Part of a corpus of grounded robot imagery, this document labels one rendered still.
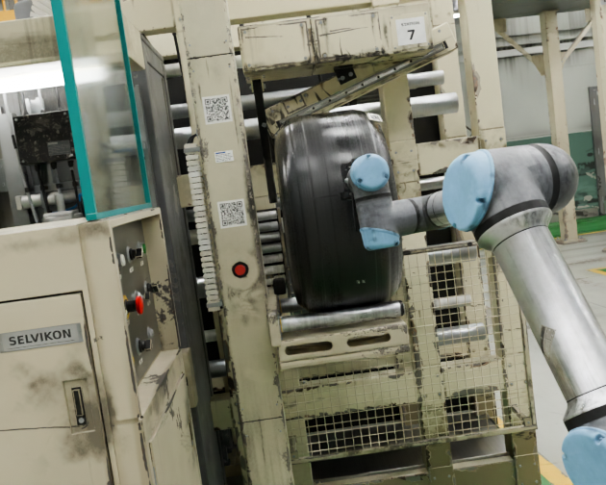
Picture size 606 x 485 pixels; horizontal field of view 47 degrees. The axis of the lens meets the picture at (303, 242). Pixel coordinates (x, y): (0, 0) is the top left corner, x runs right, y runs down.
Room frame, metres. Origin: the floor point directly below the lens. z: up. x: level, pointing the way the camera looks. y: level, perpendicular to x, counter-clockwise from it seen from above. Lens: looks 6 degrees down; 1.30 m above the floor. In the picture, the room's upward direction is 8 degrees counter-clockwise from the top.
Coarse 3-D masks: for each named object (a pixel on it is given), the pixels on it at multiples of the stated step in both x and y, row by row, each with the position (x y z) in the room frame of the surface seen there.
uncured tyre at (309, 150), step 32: (288, 128) 1.89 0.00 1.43; (320, 128) 1.86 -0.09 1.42; (352, 128) 1.84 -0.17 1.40; (288, 160) 1.80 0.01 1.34; (320, 160) 1.78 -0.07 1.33; (288, 192) 1.77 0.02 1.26; (320, 192) 1.74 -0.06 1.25; (288, 224) 1.77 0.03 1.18; (320, 224) 1.73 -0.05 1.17; (352, 224) 1.74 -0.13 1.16; (288, 256) 2.17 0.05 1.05; (320, 256) 1.75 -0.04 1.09; (352, 256) 1.75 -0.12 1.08; (384, 256) 1.76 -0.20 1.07; (320, 288) 1.79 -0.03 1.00; (352, 288) 1.81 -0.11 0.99; (384, 288) 1.83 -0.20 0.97
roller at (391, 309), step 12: (396, 300) 1.89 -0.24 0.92; (312, 312) 1.88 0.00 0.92; (324, 312) 1.87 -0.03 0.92; (336, 312) 1.87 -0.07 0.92; (348, 312) 1.86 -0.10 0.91; (360, 312) 1.86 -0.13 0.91; (372, 312) 1.86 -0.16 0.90; (384, 312) 1.86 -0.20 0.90; (396, 312) 1.87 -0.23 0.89; (288, 324) 1.86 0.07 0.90; (300, 324) 1.86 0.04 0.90; (312, 324) 1.86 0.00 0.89; (324, 324) 1.86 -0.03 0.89; (336, 324) 1.87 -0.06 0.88
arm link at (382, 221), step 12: (360, 204) 1.40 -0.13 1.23; (372, 204) 1.39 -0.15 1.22; (384, 204) 1.39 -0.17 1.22; (396, 204) 1.41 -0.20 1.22; (408, 204) 1.42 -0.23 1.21; (360, 216) 1.40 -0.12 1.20; (372, 216) 1.38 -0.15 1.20; (384, 216) 1.38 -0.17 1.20; (396, 216) 1.39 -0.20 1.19; (408, 216) 1.40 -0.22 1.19; (360, 228) 1.41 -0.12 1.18; (372, 228) 1.38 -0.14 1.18; (384, 228) 1.38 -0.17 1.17; (396, 228) 1.40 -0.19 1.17; (408, 228) 1.41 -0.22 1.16; (372, 240) 1.38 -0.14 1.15; (384, 240) 1.38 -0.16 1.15; (396, 240) 1.39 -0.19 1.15
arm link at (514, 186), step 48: (528, 144) 1.08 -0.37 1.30; (480, 192) 0.98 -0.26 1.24; (528, 192) 0.99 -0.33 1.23; (480, 240) 1.01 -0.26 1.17; (528, 240) 0.97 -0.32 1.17; (528, 288) 0.95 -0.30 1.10; (576, 288) 0.94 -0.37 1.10; (576, 336) 0.90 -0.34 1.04; (576, 384) 0.88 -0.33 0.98; (576, 432) 0.84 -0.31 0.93; (576, 480) 0.86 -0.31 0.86
